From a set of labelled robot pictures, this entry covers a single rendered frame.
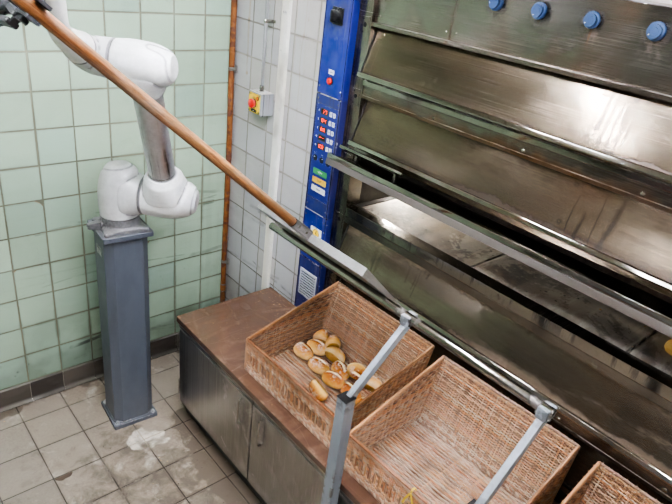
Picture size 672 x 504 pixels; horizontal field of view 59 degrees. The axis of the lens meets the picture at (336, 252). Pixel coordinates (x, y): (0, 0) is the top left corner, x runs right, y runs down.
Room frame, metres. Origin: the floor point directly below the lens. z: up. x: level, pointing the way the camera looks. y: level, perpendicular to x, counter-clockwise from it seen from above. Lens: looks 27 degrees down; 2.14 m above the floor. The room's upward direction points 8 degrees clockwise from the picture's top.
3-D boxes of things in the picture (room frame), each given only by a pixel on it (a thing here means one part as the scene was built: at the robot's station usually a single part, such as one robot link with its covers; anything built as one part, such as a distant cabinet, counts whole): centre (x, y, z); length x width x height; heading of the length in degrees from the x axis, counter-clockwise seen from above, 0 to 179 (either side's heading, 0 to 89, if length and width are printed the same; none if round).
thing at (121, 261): (2.20, 0.90, 0.50); 0.21 x 0.21 x 1.00; 40
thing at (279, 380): (1.88, -0.06, 0.72); 0.56 x 0.49 x 0.28; 45
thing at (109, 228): (2.18, 0.91, 1.03); 0.22 x 0.18 x 0.06; 130
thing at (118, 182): (2.20, 0.89, 1.17); 0.18 x 0.16 x 0.22; 89
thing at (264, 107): (2.70, 0.43, 1.46); 0.10 x 0.07 x 0.10; 44
